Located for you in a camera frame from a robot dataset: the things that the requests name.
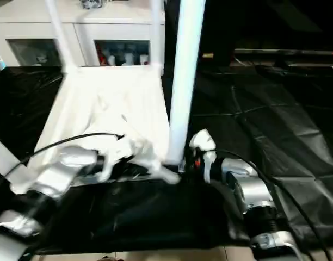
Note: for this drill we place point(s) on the white plastic table top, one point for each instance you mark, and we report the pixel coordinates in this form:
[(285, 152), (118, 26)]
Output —
[(114, 95)]

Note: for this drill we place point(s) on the white plastic table leg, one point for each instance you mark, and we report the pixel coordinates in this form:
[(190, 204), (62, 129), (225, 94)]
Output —
[(157, 35), (184, 81), (60, 35), (3, 157)]

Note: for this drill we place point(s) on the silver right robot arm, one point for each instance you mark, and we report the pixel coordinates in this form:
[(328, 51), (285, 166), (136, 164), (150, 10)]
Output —
[(251, 187)]

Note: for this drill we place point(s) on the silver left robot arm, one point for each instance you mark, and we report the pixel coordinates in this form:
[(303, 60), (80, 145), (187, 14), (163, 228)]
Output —
[(52, 176)]

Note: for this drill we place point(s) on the black mat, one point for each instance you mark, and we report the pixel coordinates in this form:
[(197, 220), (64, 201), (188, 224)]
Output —
[(264, 122)]

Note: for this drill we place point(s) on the small tan label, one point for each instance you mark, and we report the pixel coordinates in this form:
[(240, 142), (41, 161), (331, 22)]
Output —
[(207, 55)]

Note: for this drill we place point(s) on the red object behind glass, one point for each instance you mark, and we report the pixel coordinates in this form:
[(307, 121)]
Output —
[(101, 55)]

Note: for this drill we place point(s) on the clear glass trinket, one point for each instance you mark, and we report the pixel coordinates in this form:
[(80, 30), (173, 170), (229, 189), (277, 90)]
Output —
[(91, 3)]

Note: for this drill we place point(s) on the white cabinet with glass doors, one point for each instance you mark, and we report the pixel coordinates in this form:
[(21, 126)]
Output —
[(33, 27)]

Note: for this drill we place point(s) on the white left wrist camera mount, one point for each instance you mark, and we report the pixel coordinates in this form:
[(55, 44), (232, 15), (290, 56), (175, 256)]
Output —
[(114, 152)]

